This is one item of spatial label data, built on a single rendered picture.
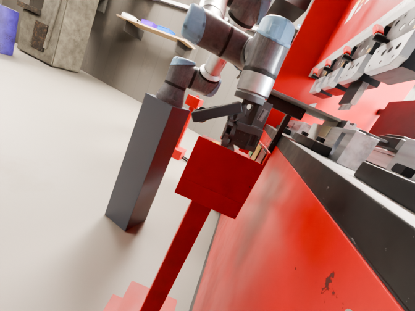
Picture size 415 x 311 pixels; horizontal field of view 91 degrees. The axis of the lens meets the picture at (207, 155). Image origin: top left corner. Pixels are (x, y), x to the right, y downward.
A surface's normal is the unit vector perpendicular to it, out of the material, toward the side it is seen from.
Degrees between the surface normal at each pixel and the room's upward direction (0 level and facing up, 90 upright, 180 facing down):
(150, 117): 90
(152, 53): 90
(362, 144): 90
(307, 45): 90
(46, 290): 0
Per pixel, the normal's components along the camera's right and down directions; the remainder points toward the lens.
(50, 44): -0.29, 0.15
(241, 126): -0.09, 0.25
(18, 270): 0.40, -0.87
